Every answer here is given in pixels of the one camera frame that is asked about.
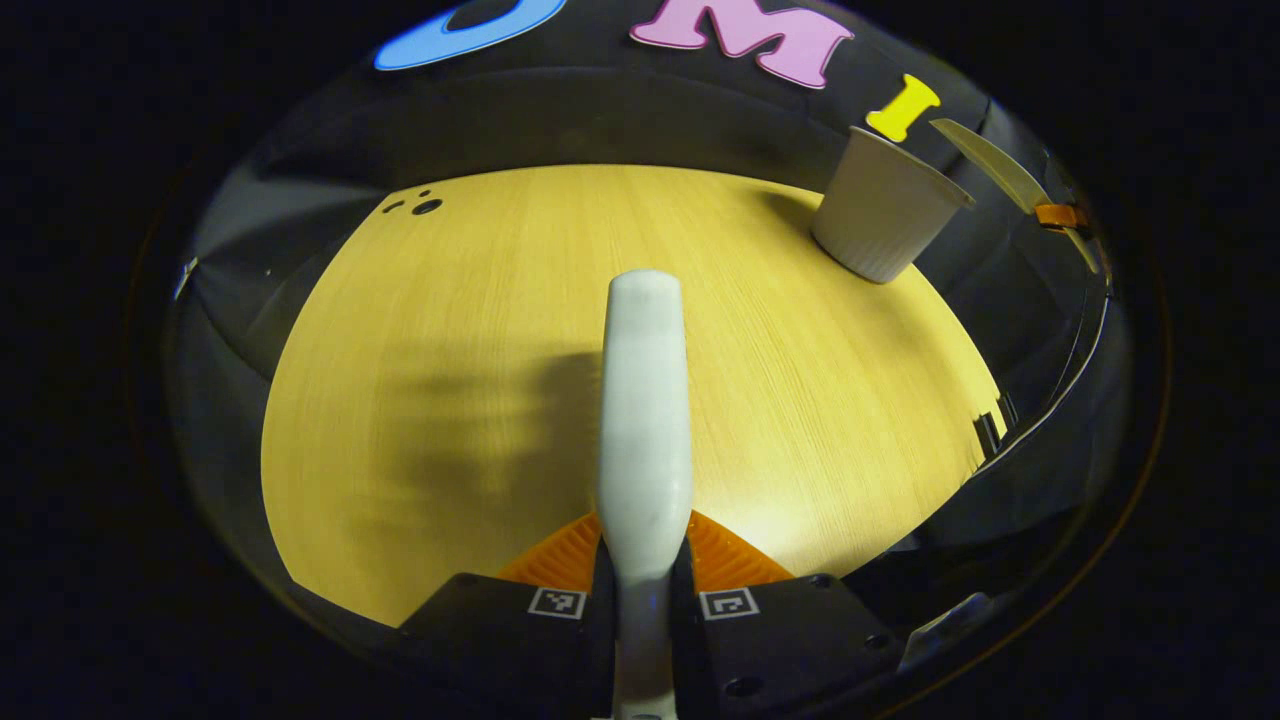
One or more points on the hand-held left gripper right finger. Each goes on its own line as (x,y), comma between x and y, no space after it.
(684,640)

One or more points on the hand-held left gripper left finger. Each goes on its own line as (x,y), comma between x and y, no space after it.
(602,640)

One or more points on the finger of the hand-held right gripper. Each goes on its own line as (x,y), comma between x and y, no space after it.
(1060,216)

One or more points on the white plastic dustpan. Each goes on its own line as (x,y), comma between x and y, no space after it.
(990,160)

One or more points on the white ribbed garbage bin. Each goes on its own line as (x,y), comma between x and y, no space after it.
(880,215)

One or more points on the small white broom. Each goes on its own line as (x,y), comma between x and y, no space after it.
(645,420)

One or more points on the wooden desktop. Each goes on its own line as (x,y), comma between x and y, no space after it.
(450,300)

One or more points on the black backdrop cloth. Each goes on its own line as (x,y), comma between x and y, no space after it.
(620,110)

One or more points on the dark metal bracket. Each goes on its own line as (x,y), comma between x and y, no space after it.
(995,430)

